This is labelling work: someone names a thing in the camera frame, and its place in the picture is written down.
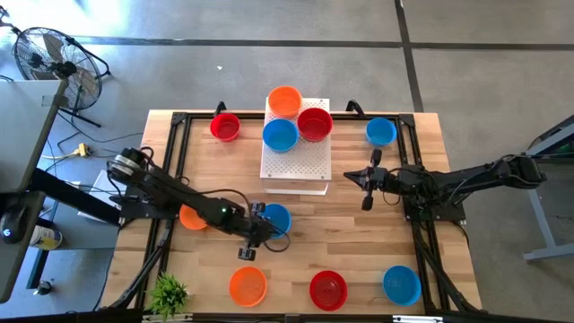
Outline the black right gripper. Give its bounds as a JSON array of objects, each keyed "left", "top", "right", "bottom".
[{"left": 344, "top": 148, "right": 404, "bottom": 212}]

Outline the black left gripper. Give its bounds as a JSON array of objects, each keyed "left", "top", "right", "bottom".
[{"left": 222, "top": 202, "right": 275, "bottom": 262}]

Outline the blue plastic mini bowl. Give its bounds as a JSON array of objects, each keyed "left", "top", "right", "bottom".
[
  {"left": 259, "top": 202, "right": 293, "bottom": 240},
  {"left": 382, "top": 265, "right": 422, "bottom": 308},
  {"left": 365, "top": 117, "right": 398, "bottom": 148},
  {"left": 262, "top": 118, "right": 300, "bottom": 154}
]

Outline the orange plastic mini bowl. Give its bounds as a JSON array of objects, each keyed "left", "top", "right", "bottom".
[
  {"left": 229, "top": 266, "right": 268, "bottom": 309},
  {"left": 178, "top": 204, "right": 210, "bottom": 231},
  {"left": 267, "top": 85, "right": 304, "bottom": 119}
]

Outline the red plastic mini bowl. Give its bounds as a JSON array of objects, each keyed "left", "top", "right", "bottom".
[
  {"left": 296, "top": 107, "right": 335, "bottom": 144},
  {"left": 309, "top": 269, "right": 349, "bottom": 312},
  {"left": 209, "top": 112, "right": 242, "bottom": 143}
]

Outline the white perforated metal shelf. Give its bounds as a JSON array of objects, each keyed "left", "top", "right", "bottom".
[{"left": 259, "top": 97, "right": 333, "bottom": 196}]

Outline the small green artificial plant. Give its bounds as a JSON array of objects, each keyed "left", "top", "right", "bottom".
[{"left": 145, "top": 272, "right": 192, "bottom": 322}]

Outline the white sheet on floor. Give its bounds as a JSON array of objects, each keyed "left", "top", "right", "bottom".
[{"left": 78, "top": 169, "right": 126, "bottom": 222}]

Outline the white and yellow can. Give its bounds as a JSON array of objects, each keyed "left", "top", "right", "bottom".
[{"left": 29, "top": 224, "right": 64, "bottom": 251}]

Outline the black computer mouse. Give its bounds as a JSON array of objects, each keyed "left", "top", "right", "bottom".
[{"left": 0, "top": 204, "right": 29, "bottom": 246}]

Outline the dark grey desk top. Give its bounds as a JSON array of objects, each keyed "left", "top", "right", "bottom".
[{"left": 0, "top": 190, "right": 46, "bottom": 304}]

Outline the black floor fan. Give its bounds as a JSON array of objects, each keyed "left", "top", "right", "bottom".
[{"left": 12, "top": 26, "right": 111, "bottom": 129}]

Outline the light grey flat panel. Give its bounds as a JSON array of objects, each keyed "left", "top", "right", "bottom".
[{"left": 0, "top": 79, "right": 69, "bottom": 195}]

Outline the silver metal bracket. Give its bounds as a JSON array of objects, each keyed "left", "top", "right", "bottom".
[
  {"left": 392, "top": 315, "right": 444, "bottom": 323},
  {"left": 142, "top": 312, "right": 194, "bottom": 322}
]

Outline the grey metal table frame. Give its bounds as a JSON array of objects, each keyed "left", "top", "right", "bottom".
[{"left": 494, "top": 114, "right": 574, "bottom": 264}]

